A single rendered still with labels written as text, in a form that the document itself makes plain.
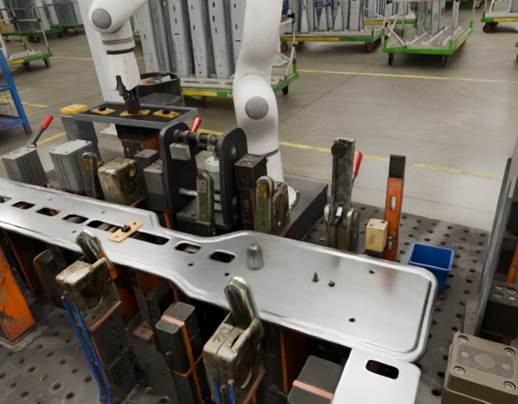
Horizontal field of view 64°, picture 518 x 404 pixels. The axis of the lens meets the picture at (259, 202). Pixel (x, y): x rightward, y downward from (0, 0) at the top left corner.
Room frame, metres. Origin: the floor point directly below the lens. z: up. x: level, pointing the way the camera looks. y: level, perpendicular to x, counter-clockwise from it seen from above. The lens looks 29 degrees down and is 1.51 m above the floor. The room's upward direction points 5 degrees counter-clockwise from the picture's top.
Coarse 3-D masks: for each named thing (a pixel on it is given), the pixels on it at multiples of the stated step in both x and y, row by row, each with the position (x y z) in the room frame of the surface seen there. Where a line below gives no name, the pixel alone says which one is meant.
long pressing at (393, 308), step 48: (0, 192) 1.10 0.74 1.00; (48, 192) 1.07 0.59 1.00; (48, 240) 0.82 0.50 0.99; (192, 240) 0.76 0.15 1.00; (240, 240) 0.74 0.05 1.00; (288, 240) 0.72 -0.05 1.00; (192, 288) 0.61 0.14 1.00; (288, 288) 0.58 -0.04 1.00; (336, 288) 0.57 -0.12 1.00; (384, 288) 0.56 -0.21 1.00; (432, 288) 0.55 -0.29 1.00; (336, 336) 0.46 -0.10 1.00; (384, 336) 0.45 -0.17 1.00
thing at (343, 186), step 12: (336, 144) 0.71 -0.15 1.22; (348, 144) 0.72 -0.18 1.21; (336, 156) 0.70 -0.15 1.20; (348, 156) 0.72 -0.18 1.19; (336, 168) 0.73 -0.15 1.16; (348, 168) 0.71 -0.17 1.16; (336, 180) 0.73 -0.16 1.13; (348, 180) 0.71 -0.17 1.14; (336, 192) 0.73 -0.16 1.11; (348, 192) 0.70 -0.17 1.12; (336, 204) 0.73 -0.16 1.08; (348, 204) 0.71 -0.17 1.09
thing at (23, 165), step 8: (16, 152) 1.27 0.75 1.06; (24, 152) 1.25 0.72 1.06; (32, 152) 1.27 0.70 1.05; (8, 160) 1.22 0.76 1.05; (16, 160) 1.22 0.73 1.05; (24, 160) 1.24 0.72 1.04; (32, 160) 1.26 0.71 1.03; (40, 160) 1.28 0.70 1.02; (8, 168) 1.23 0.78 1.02; (16, 168) 1.21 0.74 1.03; (24, 168) 1.23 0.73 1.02; (32, 168) 1.25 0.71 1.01; (40, 168) 1.27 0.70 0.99; (16, 176) 1.22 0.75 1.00; (24, 176) 1.22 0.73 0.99; (32, 176) 1.24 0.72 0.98; (40, 176) 1.26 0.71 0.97; (32, 184) 1.24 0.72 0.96; (40, 184) 1.26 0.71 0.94; (48, 208) 1.26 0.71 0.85
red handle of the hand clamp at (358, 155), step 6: (354, 156) 0.81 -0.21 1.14; (360, 156) 0.81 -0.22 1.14; (354, 162) 0.80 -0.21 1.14; (360, 162) 0.80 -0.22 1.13; (354, 168) 0.78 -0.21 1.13; (354, 174) 0.78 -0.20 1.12; (342, 204) 0.72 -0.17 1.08; (336, 210) 0.72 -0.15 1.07; (342, 210) 0.71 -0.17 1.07; (336, 216) 0.71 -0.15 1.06; (342, 216) 0.71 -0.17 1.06
